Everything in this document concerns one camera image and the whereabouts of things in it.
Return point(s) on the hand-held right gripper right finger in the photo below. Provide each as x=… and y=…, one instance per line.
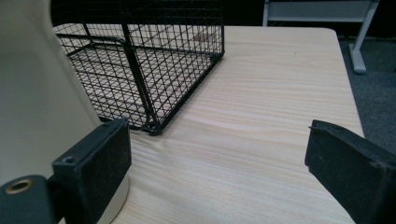
x=348, y=168

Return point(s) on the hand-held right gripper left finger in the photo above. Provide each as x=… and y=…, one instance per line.
x=93, y=168

